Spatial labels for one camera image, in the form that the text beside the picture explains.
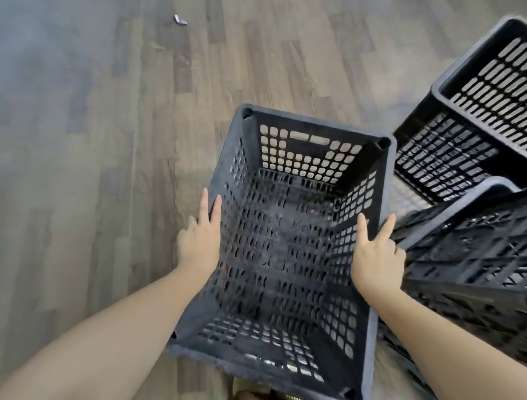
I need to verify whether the person's left hand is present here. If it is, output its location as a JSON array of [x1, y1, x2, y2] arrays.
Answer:
[[176, 188, 223, 274]]

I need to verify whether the person's tan clothing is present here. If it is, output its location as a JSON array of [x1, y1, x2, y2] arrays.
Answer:
[[232, 377, 274, 400]]

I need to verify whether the black slotted plastic crate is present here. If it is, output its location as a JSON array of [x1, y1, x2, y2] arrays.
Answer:
[[393, 16, 527, 205]]

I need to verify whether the person's left forearm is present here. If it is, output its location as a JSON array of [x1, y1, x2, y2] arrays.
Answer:
[[0, 262, 217, 400]]

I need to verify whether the person's right hand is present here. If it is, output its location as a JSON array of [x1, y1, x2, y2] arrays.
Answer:
[[349, 213, 407, 304]]

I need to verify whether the black perforated plastic crate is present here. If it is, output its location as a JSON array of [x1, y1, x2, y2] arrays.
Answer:
[[167, 103, 398, 400]]

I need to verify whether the black lattice plastic crate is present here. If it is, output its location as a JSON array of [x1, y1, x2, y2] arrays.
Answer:
[[376, 176, 527, 400]]

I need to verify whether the person's right forearm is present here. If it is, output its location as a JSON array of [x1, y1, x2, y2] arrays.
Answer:
[[359, 284, 527, 400]]

